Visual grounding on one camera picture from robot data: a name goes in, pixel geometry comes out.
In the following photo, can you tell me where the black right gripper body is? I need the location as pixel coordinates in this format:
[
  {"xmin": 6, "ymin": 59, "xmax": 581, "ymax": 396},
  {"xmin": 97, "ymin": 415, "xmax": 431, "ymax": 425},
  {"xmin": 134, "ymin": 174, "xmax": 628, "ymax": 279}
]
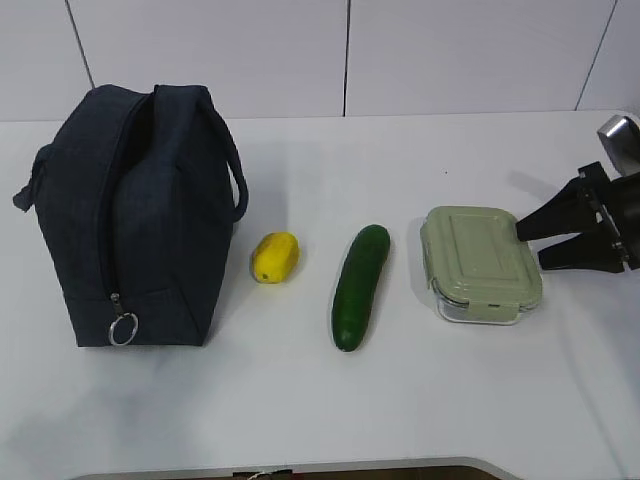
[{"xmin": 578, "ymin": 162, "xmax": 639, "ymax": 273}]

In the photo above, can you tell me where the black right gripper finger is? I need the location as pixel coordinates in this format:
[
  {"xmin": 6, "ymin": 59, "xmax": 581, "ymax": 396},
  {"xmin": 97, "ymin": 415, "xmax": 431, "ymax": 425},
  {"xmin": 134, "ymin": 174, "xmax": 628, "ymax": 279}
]
[
  {"xmin": 516, "ymin": 176, "xmax": 608, "ymax": 243},
  {"xmin": 538, "ymin": 229, "xmax": 631, "ymax": 273}
]

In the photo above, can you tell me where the glass container green lid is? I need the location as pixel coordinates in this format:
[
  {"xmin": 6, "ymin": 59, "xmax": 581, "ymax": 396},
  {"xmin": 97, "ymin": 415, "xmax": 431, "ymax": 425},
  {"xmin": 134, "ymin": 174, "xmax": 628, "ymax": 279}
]
[{"xmin": 420, "ymin": 206, "xmax": 543, "ymax": 326}]

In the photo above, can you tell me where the green cucumber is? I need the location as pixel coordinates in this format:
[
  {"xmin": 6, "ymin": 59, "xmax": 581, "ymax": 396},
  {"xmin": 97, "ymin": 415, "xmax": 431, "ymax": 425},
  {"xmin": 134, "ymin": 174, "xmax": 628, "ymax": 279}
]
[{"xmin": 331, "ymin": 224, "xmax": 391, "ymax": 352}]

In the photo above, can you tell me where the yellow lemon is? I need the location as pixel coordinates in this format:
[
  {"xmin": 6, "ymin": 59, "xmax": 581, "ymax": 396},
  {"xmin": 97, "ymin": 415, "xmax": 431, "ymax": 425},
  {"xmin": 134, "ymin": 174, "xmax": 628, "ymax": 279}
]
[{"xmin": 251, "ymin": 232, "xmax": 300, "ymax": 284}]

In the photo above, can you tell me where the navy blue lunch bag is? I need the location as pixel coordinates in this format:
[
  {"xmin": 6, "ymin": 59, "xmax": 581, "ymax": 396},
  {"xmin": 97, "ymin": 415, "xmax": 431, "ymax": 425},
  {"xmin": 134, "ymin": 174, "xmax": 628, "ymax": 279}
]
[{"xmin": 13, "ymin": 85, "xmax": 249, "ymax": 347}]

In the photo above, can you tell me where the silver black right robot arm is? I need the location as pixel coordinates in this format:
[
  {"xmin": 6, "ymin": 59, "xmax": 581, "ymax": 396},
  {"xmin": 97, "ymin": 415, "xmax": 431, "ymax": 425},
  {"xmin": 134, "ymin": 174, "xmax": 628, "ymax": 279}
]
[{"xmin": 516, "ymin": 115, "xmax": 639, "ymax": 273}]

